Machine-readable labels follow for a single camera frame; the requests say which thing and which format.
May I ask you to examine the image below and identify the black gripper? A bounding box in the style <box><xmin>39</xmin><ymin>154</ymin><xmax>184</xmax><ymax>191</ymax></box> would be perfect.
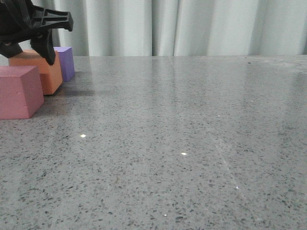
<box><xmin>0</xmin><ymin>0</ymin><xmax>73</xmax><ymax>65</ymax></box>

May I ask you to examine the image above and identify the purple foam cube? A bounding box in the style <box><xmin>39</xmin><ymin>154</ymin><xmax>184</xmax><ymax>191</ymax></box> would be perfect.
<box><xmin>54</xmin><ymin>46</ymin><xmax>75</xmax><ymax>82</ymax></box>

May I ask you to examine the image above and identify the grey-green curtain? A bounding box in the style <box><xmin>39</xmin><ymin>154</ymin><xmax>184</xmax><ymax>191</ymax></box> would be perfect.
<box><xmin>34</xmin><ymin>0</ymin><xmax>307</xmax><ymax>56</ymax></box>

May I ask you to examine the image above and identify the orange foam cube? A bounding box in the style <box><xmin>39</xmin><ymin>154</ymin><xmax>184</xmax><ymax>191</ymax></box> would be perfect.
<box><xmin>9</xmin><ymin>50</ymin><xmax>63</xmax><ymax>95</ymax></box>

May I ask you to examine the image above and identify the pink foam cube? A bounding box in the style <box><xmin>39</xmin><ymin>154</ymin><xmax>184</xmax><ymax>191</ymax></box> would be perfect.
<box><xmin>0</xmin><ymin>66</ymin><xmax>44</xmax><ymax>119</ymax></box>

